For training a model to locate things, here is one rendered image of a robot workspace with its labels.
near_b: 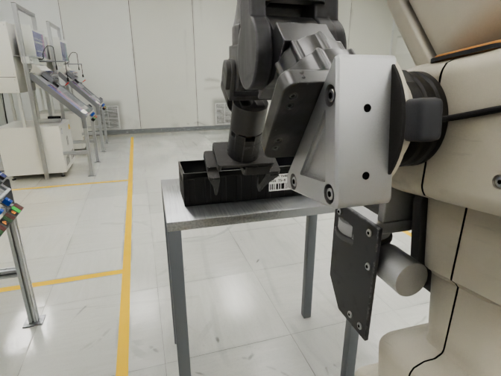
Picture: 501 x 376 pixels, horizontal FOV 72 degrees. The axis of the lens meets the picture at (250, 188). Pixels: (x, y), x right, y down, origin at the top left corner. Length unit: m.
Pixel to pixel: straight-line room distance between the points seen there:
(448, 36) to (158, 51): 7.41
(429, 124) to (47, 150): 4.64
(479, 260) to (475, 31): 0.21
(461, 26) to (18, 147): 4.70
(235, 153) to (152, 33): 7.16
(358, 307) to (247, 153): 0.29
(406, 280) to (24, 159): 4.65
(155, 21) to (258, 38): 7.38
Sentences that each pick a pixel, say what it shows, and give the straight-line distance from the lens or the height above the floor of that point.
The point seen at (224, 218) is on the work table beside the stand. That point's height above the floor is 0.79.
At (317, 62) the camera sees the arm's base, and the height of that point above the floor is 1.22.
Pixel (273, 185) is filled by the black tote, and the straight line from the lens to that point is 1.20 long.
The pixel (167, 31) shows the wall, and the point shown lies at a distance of 7.74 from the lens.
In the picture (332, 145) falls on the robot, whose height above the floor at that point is 1.16.
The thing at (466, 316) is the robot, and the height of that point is 0.97.
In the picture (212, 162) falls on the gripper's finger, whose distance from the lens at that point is 0.63.
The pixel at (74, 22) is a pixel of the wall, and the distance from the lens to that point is 7.78.
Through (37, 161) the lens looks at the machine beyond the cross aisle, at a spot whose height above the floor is 0.22.
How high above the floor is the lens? 1.22
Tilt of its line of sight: 18 degrees down
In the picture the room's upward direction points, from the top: straight up
